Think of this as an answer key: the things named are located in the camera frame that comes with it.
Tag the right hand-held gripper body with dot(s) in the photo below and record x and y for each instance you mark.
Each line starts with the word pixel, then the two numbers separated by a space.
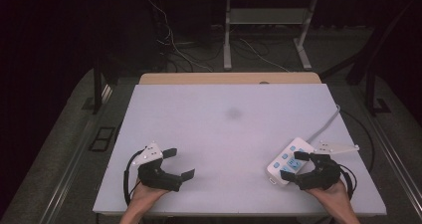
pixel 323 176

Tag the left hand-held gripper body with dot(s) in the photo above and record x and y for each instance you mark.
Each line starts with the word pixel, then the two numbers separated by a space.
pixel 156 176

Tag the white power strip blue sockets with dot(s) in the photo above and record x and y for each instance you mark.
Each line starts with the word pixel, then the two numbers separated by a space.
pixel 285 161

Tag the person's left hand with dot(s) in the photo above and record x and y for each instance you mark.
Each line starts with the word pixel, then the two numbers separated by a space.
pixel 146 194

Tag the person's right hand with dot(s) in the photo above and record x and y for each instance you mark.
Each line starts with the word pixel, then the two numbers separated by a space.
pixel 333 195

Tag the black metal stand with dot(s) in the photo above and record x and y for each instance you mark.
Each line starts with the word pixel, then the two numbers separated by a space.
pixel 97 84
pixel 373 94

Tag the wooden table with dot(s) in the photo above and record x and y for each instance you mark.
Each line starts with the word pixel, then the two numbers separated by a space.
pixel 229 78

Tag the white metal desk frame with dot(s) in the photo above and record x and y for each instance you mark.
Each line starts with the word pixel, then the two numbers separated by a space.
pixel 265 16

